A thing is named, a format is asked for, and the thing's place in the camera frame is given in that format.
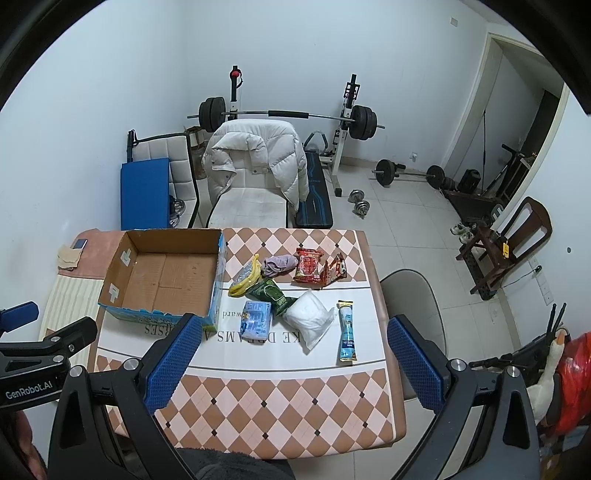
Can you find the open cardboard box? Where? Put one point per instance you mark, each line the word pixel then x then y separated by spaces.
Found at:
pixel 156 276

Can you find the white soft plastic bag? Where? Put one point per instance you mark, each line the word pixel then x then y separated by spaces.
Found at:
pixel 310 318

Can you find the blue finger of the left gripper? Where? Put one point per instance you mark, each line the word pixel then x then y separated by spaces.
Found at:
pixel 18 316

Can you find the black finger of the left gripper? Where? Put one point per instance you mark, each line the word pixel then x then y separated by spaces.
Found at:
pixel 70 339

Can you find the long blue wipes pack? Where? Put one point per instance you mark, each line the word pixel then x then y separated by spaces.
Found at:
pixel 347 344

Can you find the red brown snack packet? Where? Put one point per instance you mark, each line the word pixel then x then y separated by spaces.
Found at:
pixel 334 271

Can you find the barbell on floor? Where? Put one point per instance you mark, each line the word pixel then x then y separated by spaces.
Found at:
pixel 386 171

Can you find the dark wooden rack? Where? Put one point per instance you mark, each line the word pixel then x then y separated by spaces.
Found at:
pixel 483 207

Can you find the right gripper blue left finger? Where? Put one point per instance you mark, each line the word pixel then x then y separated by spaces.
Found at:
pixel 83 444

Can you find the grey round chair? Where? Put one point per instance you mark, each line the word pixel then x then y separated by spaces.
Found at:
pixel 407 292

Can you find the green seaweed snack bag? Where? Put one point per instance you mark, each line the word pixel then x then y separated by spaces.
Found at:
pixel 266 290

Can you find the white puffer jacket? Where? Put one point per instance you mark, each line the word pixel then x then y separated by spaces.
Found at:
pixel 271 146

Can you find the dark wooden chair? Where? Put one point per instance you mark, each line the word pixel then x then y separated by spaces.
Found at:
pixel 491 255

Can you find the beige folded cloth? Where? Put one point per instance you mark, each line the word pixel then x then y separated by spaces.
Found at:
pixel 68 258

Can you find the black barbell on rack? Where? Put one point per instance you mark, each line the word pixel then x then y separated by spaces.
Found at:
pixel 362 122

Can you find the blue black bench pad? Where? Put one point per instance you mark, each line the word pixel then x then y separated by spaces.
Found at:
pixel 315 212

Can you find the yellow silver scrub sponge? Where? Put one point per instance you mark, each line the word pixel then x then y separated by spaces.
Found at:
pixel 247 277

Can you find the checkered pink brown tablecloth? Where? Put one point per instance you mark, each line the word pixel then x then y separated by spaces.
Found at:
pixel 272 399

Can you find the cream striped mat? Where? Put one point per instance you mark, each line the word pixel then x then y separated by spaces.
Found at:
pixel 70 299

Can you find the chrome dumbbell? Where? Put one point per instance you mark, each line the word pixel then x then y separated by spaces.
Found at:
pixel 361 206

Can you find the white weight bench rack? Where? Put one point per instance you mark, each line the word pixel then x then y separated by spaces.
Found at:
pixel 333 161

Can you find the white padded chair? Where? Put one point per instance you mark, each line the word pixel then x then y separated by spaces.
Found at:
pixel 251 201

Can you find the red snack bag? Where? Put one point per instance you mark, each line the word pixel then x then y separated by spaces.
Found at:
pixel 309 266

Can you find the pink cloth mat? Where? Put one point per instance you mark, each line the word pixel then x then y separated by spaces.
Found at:
pixel 96 255

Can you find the white goose plush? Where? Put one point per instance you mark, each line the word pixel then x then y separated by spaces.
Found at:
pixel 541 393

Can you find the smartphone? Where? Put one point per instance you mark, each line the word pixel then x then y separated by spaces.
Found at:
pixel 80 244

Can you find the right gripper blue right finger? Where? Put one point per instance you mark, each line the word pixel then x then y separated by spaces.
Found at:
pixel 504 444

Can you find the red plastic bag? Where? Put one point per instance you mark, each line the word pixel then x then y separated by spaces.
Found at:
pixel 574 372

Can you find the blue folded mat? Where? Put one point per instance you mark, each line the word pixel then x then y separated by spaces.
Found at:
pixel 144 194

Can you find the blue tissue pack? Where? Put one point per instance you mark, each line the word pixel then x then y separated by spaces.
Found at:
pixel 255 321

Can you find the purple fuzzy cloth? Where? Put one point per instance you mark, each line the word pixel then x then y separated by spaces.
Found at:
pixel 279 265

